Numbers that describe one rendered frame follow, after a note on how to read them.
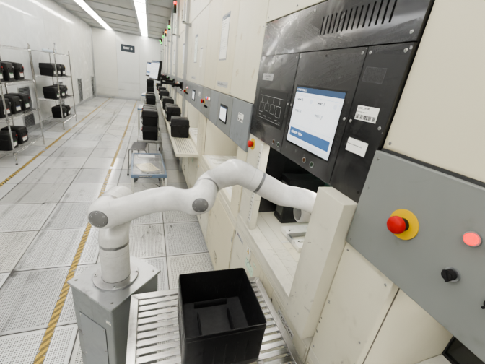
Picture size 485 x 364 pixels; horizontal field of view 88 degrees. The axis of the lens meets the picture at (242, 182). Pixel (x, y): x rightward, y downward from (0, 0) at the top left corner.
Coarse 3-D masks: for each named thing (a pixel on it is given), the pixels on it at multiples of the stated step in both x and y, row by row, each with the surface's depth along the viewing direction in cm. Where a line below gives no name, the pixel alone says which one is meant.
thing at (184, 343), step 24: (192, 288) 104; (216, 288) 108; (240, 288) 111; (192, 312) 103; (216, 312) 105; (240, 312) 106; (192, 336) 94; (216, 336) 79; (240, 336) 83; (192, 360) 80; (216, 360) 84; (240, 360) 88
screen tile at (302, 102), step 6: (300, 96) 96; (300, 102) 96; (306, 102) 92; (294, 108) 100; (306, 108) 92; (312, 108) 89; (294, 114) 100; (300, 114) 96; (306, 114) 92; (294, 120) 100; (300, 120) 96; (306, 120) 92; (306, 126) 92
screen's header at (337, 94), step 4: (300, 88) 96; (304, 88) 94; (308, 88) 91; (308, 92) 91; (312, 92) 89; (316, 92) 87; (320, 92) 85; (324, 92) 83; (328, 92) 81; (332, 92) 79; (336, 92) 77; (340, 92) 76; (344, 92) 74; (328, 96) 81; (332, 96) 79; (336, 96) 77; (340, 96) 76; (344, 96) 74
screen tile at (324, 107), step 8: (320, 104) 85; (328, 104) 81; (320, 112) 85; (328, 112) 81; (336, 112) 77; (312, 120) 89; (328, 120) 81; (312, 128) 89; (320, 128) 85; (328, 128) 81; (328, 136) 81
